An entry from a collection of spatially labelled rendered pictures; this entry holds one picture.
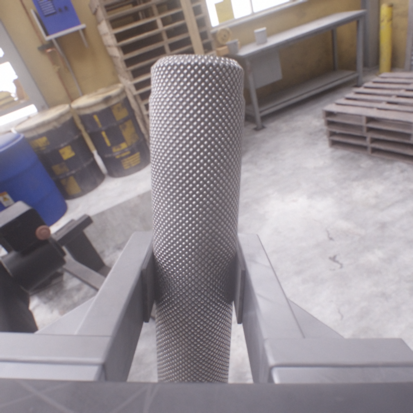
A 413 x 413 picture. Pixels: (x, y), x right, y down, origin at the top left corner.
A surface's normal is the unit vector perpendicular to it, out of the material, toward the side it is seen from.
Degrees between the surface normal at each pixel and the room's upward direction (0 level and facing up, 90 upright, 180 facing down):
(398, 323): 0
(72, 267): 0
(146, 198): 90
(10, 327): 70
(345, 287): 0
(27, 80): 90
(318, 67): 90
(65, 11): 90
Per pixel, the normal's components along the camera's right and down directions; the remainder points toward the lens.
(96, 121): -0.06, 0.58
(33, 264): 0.56, -0.10
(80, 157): 0.83, 0.10
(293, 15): 0.36, 0.45
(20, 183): 0.66, 0.27
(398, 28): -0.90, 0.41
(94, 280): -0.27, -0.79
